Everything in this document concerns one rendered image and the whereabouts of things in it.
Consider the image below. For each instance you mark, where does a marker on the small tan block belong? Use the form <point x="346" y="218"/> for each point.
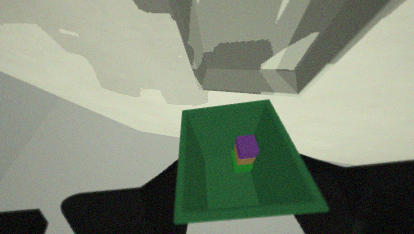
<point x="242" y="161"/>

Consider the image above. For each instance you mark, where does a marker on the small purple block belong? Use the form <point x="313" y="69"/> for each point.
<point x="246" y="146"/>

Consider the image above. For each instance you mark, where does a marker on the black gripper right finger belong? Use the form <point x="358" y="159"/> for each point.
<point x="348" y="192"/>

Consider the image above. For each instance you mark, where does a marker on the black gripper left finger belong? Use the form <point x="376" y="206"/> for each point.
<point x="150" y="207"/>

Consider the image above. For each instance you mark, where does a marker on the green open-top box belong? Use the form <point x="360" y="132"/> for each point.
<point x="207" y="190"/>

